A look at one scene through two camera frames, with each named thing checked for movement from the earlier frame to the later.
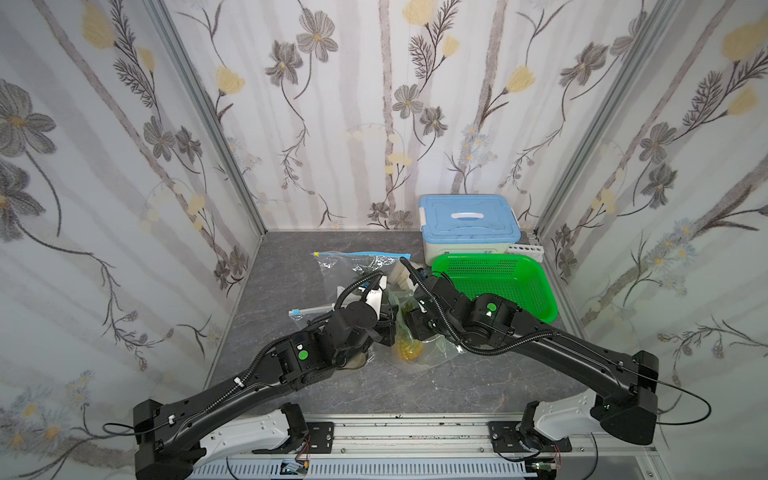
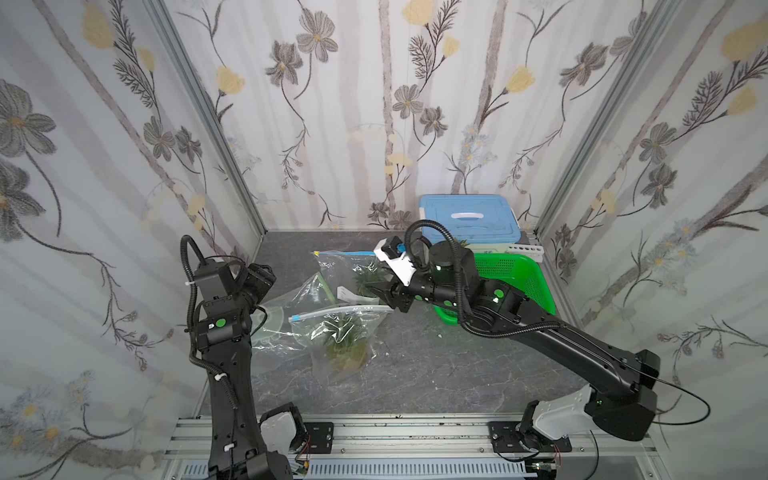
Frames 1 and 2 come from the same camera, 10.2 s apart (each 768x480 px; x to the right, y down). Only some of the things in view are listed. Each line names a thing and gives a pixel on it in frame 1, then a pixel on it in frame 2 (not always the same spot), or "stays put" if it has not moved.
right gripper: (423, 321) to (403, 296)
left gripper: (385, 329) to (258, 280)
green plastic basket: (515, 276) stays put
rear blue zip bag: (342, 270) stays put
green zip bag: (409, 348) to (272, 332)
